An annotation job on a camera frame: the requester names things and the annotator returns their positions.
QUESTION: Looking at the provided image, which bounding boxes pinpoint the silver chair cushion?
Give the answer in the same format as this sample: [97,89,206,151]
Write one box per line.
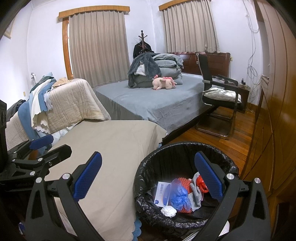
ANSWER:
[203,87,236,102]

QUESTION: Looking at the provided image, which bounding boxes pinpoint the bed with grey sheet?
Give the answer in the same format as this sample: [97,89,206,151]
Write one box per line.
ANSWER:
[94,73,210,133]

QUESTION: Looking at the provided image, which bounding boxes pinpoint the black lined trash bin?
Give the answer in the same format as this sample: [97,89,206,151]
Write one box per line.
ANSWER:
[133,142,239,238]

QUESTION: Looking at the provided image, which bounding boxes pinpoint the blue plastic bag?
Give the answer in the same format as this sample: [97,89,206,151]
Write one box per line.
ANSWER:
[169,179,182,211]

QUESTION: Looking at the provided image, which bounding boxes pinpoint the beige tablecloth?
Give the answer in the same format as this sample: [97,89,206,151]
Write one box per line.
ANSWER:
[45,120,166,240]

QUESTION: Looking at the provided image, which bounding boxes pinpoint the left beige curtain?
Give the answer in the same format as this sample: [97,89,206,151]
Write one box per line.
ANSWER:
[69,11,130,87]

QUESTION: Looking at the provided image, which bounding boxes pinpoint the hanging white cables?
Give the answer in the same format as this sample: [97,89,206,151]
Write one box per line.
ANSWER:
[242,0,260,103]

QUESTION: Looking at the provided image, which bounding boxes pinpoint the wooden coat stand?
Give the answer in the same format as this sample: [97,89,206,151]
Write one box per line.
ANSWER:
[133,30,153,58]

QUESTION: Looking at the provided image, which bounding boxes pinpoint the dark grey fleece jacket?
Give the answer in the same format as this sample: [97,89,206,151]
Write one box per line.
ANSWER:
[128,52,162,88]

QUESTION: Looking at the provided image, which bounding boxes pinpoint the white blue mask box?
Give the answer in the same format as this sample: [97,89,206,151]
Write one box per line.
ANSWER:
[154,181,171,207]

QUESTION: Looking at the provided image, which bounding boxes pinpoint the grey cloth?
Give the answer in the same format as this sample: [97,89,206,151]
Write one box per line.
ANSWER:
[188,172,203,212]

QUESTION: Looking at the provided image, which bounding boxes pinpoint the crumpled white tissue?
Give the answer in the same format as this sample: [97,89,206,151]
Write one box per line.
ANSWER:
[161,205,177,218]

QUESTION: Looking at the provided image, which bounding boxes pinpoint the black cantilever chair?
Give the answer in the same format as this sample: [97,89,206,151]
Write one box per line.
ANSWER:
[196,53,242,139]

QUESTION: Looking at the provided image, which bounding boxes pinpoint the red plastic bag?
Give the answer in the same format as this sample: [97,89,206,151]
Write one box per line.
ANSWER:
[196,175,209,193]

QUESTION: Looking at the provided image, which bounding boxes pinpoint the dark wooden nightstand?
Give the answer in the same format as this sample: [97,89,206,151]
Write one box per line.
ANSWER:
[237,83,250,113]

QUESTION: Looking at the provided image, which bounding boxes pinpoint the framed wall picture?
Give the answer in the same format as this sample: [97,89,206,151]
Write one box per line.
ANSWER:
[4,19,15,39]

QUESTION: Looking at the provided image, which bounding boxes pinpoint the pink plush pig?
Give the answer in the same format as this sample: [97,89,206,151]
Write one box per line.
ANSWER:
[152,75,177,90]

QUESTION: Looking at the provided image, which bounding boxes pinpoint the wooden wardrobe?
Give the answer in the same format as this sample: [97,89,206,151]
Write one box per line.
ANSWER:
[242,1,295,208]

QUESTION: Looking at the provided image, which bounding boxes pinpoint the blue white scalloped blanket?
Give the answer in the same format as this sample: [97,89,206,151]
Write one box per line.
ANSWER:
[18,72,56,140]

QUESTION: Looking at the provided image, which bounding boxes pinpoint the orange mesh cloth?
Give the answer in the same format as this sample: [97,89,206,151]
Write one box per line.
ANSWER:
[177,177,192,213]

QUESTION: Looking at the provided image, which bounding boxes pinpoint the beige curtain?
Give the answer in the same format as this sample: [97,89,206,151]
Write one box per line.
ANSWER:
[69,11,130,87]
[163,1,220,53]

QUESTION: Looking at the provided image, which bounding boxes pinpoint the beige quilted blanket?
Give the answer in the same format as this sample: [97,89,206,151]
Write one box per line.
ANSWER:
[6,79,111,150]

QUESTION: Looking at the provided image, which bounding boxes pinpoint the dark wooden headboard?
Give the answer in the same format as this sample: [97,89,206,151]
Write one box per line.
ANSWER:
[173,52,231,77]

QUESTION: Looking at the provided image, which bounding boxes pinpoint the right beige curtain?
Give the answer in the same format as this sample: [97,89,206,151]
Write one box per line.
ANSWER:
[163,1,220,53]

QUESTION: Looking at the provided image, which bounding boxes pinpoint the folded grey duvet pile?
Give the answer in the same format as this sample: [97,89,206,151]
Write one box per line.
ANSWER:
[153,53,184,85]

